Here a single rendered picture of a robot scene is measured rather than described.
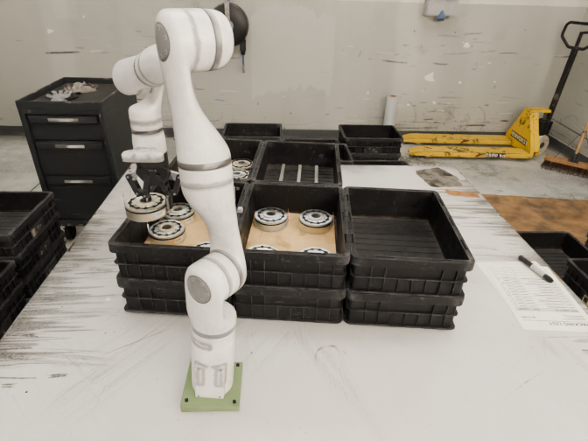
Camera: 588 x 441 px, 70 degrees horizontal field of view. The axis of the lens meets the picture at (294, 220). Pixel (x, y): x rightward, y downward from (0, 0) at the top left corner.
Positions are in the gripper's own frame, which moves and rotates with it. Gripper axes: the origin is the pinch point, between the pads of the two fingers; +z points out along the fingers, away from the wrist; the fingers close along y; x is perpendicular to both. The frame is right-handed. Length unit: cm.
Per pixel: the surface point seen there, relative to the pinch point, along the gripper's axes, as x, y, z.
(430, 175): -86, -102, 29
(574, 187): -225, -283, 101
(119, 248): 8.5, 8.5, 7.8
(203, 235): -12.0, -7.9, 17.0
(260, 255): 11.3, -26.0, 8.1
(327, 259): 12.6, -42.3, 8.2
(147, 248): 9.1, 1.6, 7.4
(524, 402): 36, -86, 31
